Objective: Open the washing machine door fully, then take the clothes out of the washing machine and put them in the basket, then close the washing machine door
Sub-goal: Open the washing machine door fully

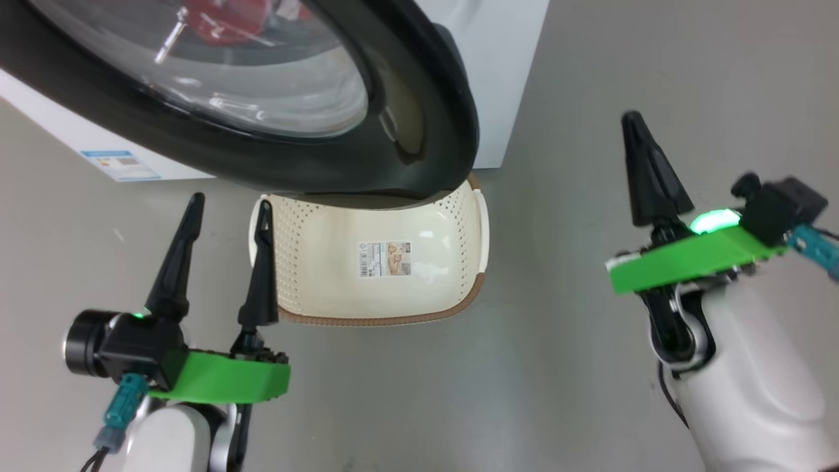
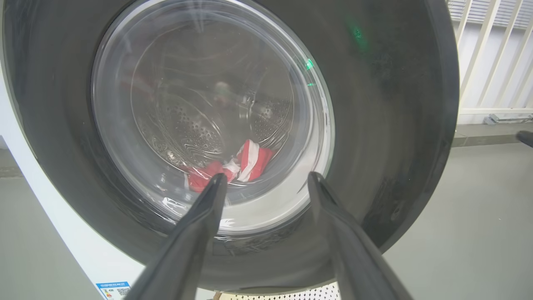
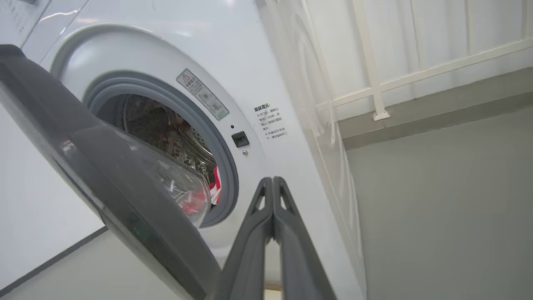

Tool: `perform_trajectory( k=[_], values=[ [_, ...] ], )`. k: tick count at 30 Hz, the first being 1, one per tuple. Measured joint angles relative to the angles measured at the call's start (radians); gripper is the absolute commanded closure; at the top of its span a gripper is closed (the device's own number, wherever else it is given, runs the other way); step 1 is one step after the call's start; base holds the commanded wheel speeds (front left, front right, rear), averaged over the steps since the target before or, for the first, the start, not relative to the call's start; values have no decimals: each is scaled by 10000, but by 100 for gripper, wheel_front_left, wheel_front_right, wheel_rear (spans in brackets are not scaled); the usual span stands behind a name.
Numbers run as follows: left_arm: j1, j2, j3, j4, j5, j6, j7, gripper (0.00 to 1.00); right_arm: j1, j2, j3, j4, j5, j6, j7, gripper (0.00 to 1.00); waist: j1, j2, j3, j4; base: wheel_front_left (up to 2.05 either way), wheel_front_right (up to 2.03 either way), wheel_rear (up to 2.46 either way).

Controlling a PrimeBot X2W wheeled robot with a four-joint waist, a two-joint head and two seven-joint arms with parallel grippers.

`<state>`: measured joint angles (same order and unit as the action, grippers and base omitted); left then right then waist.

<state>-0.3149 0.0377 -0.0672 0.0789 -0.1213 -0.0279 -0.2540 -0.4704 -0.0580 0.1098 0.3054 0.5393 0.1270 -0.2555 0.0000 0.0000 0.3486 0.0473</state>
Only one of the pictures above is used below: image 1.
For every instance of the blue energy label sticker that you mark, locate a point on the blue energy label sticker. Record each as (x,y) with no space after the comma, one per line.
(121,165)

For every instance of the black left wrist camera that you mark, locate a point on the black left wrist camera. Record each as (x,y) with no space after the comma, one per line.
(131,347)

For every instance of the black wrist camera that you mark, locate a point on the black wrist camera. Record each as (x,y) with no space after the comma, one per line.
(131,347)
(780,206)

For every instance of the basket product label sticker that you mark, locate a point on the basket product label sticker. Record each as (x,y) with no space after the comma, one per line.
(385,259)

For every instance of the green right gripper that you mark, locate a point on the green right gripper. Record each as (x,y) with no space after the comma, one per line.
(688,262)

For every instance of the black round glass washer door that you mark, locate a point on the black round glass washer door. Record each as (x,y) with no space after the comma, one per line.
(196,149)

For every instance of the cream perforated laundry basket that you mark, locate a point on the cream perforated laundry basket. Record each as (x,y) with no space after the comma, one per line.
(328,282)

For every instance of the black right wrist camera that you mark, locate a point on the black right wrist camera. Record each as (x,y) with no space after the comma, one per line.
(780,206)

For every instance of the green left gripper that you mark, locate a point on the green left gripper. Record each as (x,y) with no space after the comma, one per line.
(223,380)

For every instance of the red and white garment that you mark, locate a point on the red and white garment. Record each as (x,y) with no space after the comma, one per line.
(229,23)

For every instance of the white front-load washing machine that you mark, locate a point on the white front-load washing machine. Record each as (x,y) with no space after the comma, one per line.
(511,65)

